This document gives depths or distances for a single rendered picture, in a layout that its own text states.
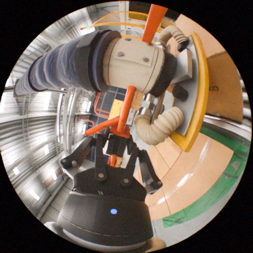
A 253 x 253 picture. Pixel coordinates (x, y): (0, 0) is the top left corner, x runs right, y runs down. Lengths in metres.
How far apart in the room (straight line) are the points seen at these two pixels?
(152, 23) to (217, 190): 1.19
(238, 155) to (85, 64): 1.20
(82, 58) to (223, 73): 0.32
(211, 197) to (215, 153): 0.72
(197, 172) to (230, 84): 0.49
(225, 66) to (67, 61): 0.36
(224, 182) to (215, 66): 1.01
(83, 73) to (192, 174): 0.70
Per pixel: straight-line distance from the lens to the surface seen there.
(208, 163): 0.55
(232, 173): 1.09
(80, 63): 0.18
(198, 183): 0.59
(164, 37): 0.34
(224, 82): 0.29
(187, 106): 0.15
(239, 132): 0.48
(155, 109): 0.22
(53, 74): 0.29
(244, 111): 0.58
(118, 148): 0.22
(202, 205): 1.22
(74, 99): 5.92
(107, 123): 0.23
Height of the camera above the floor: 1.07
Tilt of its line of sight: 4 degrees down
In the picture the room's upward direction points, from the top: 74 degrees counter-clockwise
